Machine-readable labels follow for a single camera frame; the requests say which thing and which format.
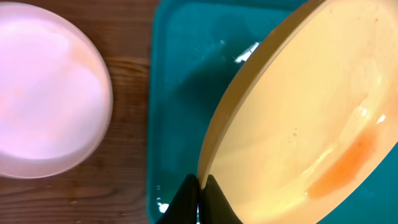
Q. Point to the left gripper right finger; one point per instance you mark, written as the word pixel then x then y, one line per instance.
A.
pixel 214 207

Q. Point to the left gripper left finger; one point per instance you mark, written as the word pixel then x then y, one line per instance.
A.
pixel 184 206

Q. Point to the yellow plate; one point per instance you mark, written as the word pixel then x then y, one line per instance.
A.
pixel 310 114

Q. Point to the white plate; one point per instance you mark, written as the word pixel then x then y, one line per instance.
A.
pixel 56 93

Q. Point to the teal plastic tray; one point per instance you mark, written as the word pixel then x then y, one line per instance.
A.
pixel 199 47

